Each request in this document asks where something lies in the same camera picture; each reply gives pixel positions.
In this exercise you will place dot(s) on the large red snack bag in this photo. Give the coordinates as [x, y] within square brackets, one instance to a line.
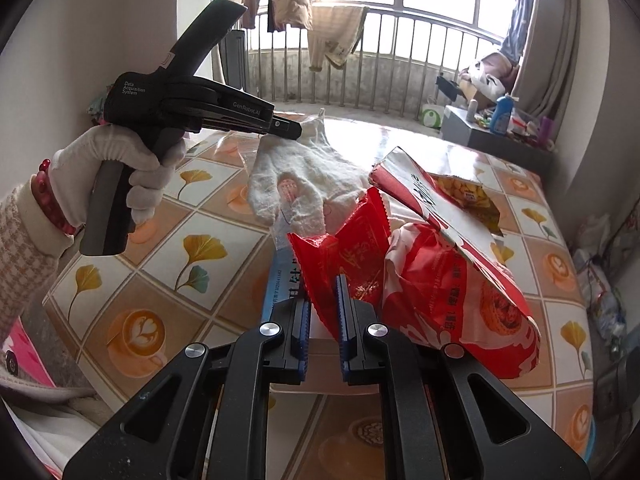
[450, 280]

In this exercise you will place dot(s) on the person's left hand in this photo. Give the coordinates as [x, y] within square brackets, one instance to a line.
[75, 160]

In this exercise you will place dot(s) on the green and white container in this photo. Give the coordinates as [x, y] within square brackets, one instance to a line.
[432, 116]

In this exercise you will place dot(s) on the pile of floor litter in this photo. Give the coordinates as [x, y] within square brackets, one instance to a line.
[602, 285]

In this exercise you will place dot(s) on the grey cabinet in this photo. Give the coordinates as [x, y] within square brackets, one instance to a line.
[480, 142]

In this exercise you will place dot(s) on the blue detergent bottle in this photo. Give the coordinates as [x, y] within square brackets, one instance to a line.
[501, 115]

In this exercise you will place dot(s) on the pinkish cloth bundle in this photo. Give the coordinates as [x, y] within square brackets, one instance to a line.
[492, 65]

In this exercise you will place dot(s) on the ginkgo print tablecloth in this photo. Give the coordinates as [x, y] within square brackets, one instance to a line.
[165, 240]

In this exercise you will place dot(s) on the grey curtain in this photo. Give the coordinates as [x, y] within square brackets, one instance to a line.
[550, 35]

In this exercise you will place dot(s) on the purple cup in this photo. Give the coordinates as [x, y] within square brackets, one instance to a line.
[546, 132]

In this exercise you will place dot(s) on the small red wrapper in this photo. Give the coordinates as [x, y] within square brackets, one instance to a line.
[355, 255]

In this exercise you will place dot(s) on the blue and white carton box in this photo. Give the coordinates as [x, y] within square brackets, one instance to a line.
[280, 290]

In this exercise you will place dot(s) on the person's left forearm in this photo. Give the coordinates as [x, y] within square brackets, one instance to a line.
[25, 260]

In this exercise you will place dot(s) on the black box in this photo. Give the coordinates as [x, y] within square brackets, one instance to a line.
[447, 87]

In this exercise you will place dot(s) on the white spray can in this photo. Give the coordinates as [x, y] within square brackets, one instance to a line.
[472, 111]

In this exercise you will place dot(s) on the metal balcony railing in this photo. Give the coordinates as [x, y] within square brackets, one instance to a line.
[400, 70]

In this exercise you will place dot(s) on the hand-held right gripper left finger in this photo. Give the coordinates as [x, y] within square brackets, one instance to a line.
[302, 332]

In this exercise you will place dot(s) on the pink printed cloth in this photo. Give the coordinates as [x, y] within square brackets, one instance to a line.
[25, 355]

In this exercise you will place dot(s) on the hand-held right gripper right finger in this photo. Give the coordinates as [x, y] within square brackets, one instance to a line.
[343, 325]

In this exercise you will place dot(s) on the blue hanging garment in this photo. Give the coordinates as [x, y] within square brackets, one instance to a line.
[517, 25]

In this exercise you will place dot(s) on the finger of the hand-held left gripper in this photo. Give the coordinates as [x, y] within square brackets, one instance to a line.
[287, 128]

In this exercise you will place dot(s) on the beige hanging towel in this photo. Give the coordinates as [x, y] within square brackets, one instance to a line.
[335, 35]

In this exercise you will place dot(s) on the white cotton glove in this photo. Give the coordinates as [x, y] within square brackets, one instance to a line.
[305, 180]

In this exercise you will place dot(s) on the white plastic bag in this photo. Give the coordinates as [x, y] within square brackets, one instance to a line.
[487, 85]

